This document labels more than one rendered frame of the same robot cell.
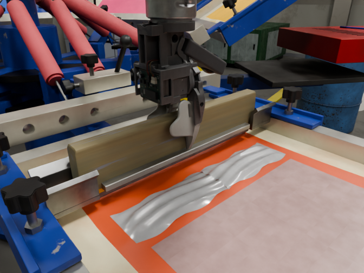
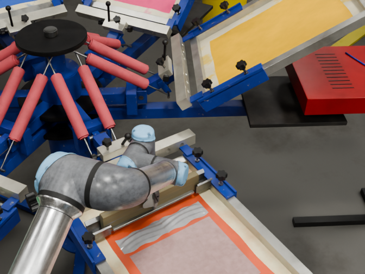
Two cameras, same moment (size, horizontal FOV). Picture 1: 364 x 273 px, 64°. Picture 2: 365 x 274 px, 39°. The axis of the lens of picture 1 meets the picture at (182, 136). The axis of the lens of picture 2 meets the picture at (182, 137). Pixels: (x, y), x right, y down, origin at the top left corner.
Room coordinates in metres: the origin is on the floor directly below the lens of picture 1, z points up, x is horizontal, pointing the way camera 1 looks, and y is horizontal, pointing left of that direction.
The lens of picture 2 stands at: (-0.80, -0.28, 2.40)
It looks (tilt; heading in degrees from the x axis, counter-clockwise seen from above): 39 degrees down; 8
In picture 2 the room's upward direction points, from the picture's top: 1 degrees clockwise
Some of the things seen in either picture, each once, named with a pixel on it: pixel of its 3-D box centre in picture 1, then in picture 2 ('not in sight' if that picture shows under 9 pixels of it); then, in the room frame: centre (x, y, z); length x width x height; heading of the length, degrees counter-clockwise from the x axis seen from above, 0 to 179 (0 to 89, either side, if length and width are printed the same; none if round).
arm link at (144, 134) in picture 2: not in sight; (143, 143); (0.47, 0.02, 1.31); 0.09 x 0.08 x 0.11; 169
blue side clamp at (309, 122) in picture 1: (258, 114); (208, 177); (0.69, -0.19, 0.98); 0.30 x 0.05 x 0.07; 42
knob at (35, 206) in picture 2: not in sight; (36, 200); (0.42, 0.42, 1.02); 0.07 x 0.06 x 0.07; 42
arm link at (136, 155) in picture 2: not in sight; (136, 163); (0.37, 0.02, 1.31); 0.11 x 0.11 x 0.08; 79
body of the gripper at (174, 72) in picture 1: (168, 62); not in sight; (0.47, 0.02, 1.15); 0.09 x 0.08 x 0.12; 132
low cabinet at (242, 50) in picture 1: (232, 41); not in sight; (6.56, -1.09, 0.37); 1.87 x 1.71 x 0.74; 55
